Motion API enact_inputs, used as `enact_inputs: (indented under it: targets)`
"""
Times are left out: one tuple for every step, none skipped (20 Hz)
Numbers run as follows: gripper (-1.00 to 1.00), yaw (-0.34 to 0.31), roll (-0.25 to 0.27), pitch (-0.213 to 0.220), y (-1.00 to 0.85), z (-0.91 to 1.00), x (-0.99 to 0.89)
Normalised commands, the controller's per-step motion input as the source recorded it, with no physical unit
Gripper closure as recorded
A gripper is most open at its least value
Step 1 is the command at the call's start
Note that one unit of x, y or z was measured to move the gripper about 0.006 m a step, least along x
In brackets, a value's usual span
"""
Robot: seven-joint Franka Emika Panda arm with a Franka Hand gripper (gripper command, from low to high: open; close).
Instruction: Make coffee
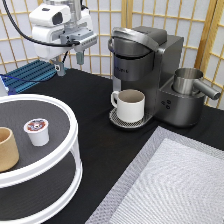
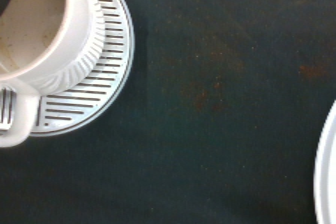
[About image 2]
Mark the grey pod coffee machine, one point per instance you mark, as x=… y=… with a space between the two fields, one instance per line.
x=71 y=108

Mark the white ceramic mug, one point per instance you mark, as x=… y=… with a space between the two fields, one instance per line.
x=51 y=42

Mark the white two-tier round shelf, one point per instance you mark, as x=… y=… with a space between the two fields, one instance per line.
x=324 y=175

